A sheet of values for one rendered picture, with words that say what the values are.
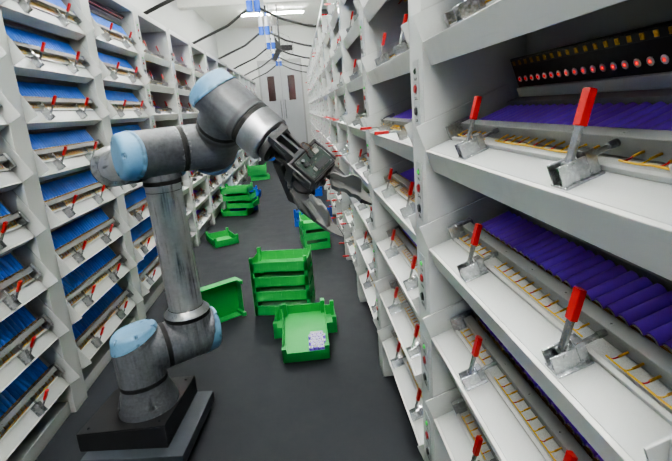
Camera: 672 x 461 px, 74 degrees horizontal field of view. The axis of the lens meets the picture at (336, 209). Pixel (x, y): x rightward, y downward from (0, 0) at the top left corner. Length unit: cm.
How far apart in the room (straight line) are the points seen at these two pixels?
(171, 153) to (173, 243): 66
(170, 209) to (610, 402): 125
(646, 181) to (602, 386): 21
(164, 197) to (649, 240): 130
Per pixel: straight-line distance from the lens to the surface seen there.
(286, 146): 80
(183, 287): 156
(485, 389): 85
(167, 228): 150
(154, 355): 160
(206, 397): 182
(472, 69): 92
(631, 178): 47
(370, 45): 159
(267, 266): 235
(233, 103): 82
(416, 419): 143
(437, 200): 92
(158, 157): 89
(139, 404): 165
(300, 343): 209
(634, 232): 40
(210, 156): 91
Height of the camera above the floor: 105
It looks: 13 degrees down
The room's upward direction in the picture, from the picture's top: 4 degrees counter-clockwise
